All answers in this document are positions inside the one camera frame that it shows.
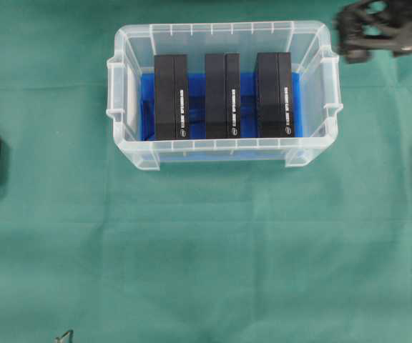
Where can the clear plastic storage case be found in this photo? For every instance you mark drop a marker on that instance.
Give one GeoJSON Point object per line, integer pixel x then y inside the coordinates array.
{"type": "Point", "coordinates": [312, 58]}

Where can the blue liner sheet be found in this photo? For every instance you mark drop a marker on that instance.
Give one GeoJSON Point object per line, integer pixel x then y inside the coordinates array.
{"type": "Point", "coordinates": [249, 118]}

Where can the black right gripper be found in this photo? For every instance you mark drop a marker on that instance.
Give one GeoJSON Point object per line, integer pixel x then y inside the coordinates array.
{"type": "Point", "coordinates": [366, 26]}

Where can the small metal bracket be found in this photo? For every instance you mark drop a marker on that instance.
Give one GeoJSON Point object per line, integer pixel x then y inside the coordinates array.
{"type": "Point", "coordinates": [66, 337]}

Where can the green table cloth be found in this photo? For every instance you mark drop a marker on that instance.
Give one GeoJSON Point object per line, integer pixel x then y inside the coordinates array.
{"type": "Point", "coordinates": [234, 251]}

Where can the black camera box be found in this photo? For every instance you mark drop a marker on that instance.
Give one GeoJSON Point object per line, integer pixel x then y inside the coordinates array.
{"type": "Point", "coordinates": [171, 99]}
{"type": "Point", "coordinates": [274, 89]}
{"type": "Point", "coordinates": [222, 96]}

